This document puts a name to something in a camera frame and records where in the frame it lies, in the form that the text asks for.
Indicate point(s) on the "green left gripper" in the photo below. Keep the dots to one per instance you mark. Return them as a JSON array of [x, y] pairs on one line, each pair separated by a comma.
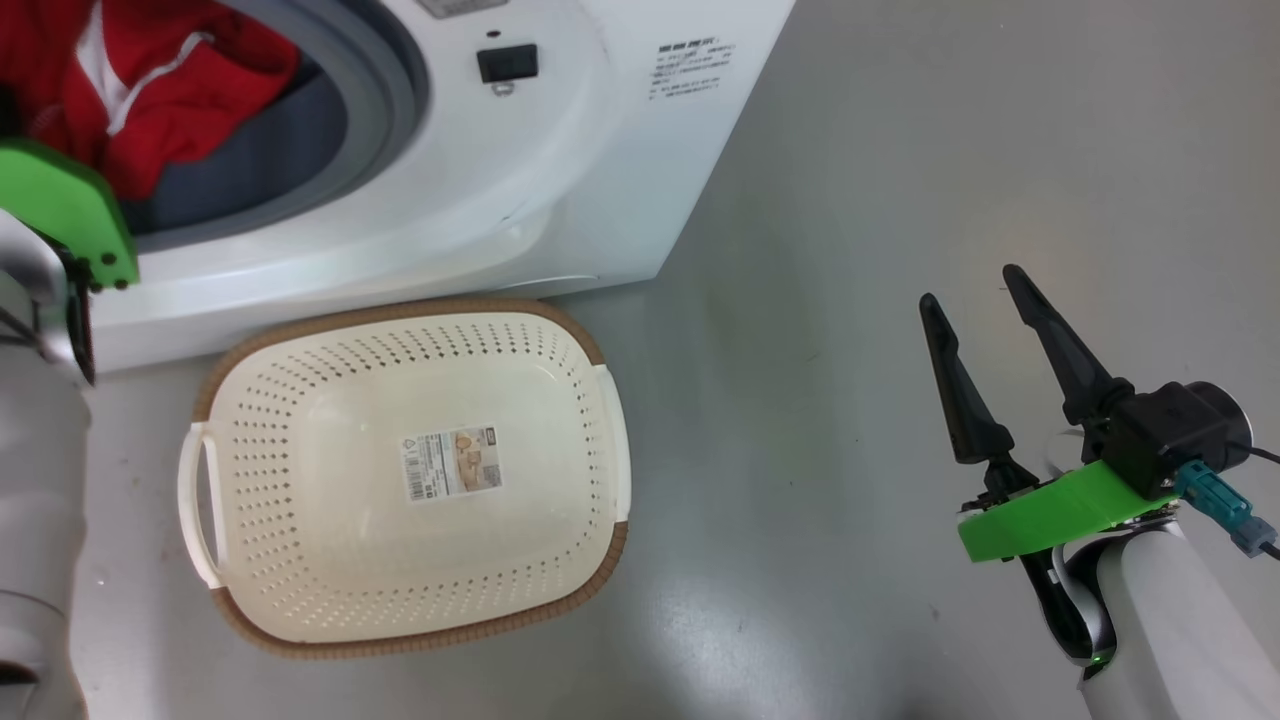
[[60, 200]]

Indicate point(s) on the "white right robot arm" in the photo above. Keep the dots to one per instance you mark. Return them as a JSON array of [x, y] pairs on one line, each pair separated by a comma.
[[1180, 620]]

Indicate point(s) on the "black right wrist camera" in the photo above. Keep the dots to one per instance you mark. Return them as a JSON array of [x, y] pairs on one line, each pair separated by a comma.
[[1170, 430]]

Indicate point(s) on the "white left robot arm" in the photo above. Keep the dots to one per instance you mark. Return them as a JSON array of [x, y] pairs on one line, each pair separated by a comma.
[[40, 480]]

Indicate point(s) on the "red garment with white trim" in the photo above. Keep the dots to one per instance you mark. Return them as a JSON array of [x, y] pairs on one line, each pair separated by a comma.
[[170, 110]]

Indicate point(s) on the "grey warning sticker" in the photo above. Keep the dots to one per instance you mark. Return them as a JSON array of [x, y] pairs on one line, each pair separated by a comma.
[[455, 6]]

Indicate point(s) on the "paper product label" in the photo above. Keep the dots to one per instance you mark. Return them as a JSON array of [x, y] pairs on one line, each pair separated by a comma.
[[452, 464]]

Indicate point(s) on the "white washing machine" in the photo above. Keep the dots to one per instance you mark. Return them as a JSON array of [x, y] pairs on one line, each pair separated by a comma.
[[560, 200]]

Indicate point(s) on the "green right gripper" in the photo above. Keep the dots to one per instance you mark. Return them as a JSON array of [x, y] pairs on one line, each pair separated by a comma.
[[1050, 515]]

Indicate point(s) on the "cream perforated laundry basket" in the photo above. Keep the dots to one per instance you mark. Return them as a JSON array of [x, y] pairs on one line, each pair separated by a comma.
[[330, 560]]

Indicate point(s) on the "grey rubber door gasket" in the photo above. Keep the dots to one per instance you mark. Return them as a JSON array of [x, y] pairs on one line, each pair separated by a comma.
[[390, 100]]

